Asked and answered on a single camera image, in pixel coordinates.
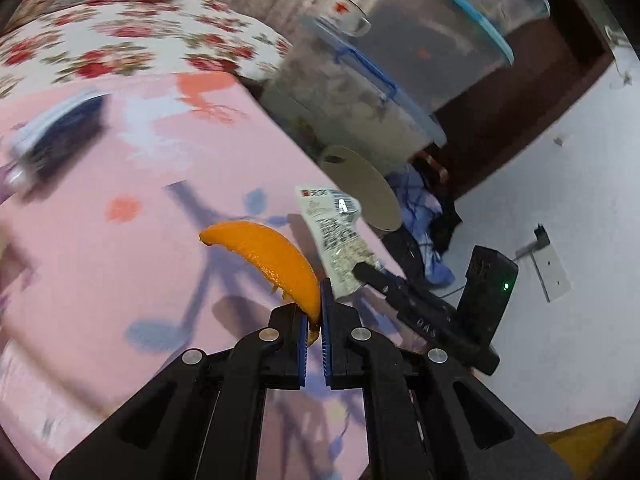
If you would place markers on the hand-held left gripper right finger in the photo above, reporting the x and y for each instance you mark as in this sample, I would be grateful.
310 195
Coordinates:
326 347

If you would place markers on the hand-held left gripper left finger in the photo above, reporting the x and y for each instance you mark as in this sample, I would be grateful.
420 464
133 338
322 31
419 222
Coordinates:
302 347

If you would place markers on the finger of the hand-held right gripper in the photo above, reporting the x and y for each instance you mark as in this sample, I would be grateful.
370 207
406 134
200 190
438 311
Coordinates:
372 277

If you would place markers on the white printed snack wrapper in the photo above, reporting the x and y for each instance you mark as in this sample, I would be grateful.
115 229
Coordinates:
335 240

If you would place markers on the beige round bin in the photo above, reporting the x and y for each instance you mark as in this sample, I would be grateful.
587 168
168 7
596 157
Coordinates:
361 185

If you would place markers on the orange peel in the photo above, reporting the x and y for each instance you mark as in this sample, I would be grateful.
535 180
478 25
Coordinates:
272 257

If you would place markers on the brown box white label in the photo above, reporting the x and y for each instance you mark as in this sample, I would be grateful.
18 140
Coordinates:
65 130

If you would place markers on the pile of blue dark clothes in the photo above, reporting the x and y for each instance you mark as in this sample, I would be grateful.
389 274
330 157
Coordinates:
417 202

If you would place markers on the yellow cloth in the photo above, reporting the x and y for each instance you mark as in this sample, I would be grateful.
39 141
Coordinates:
585 447

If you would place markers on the dark brown door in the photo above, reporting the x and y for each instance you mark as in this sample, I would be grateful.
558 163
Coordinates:
525 100

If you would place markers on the clear storage box dark clothes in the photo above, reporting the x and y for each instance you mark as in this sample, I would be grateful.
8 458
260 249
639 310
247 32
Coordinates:
430 35

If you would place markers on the white enamel mug red star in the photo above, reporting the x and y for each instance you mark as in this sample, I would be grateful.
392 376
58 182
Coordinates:
347 15

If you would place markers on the white red floral bedsheet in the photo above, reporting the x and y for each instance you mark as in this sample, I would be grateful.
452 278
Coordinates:
135 40

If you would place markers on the white wall plate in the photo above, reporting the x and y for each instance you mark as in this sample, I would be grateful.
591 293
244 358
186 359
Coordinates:
552 275

